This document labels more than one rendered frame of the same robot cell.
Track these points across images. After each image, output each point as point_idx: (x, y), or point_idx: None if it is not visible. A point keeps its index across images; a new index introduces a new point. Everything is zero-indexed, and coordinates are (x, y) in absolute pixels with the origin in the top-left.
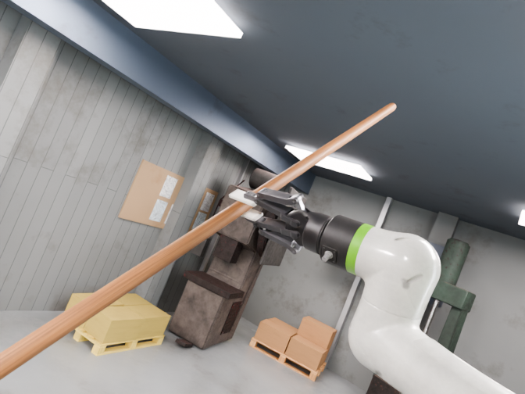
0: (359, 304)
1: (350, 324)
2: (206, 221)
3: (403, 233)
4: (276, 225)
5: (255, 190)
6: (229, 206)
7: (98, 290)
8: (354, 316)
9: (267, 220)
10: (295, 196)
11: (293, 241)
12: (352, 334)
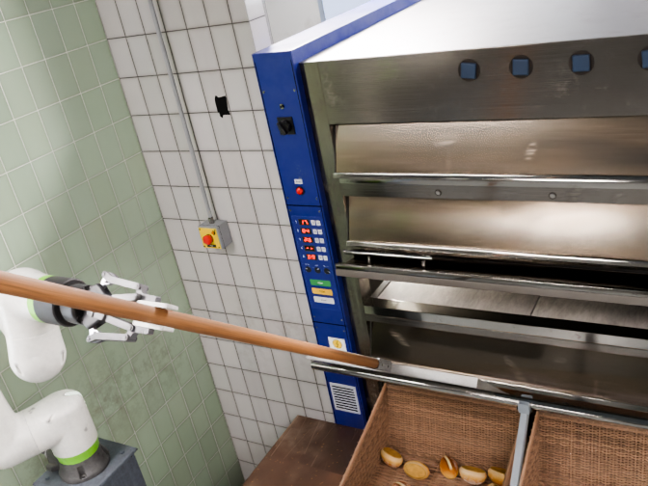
0: (58, 333)
1: (62, 352)
2: (200, 317)
3: (27, 269)
4: (121, 318)
5: (143, 304)
6: (176, 311)
7: (269, 334)
8: (61, 344)
9: (128, 322)
10: (111, 273)
11: (100, 331)
12: (66, 350)
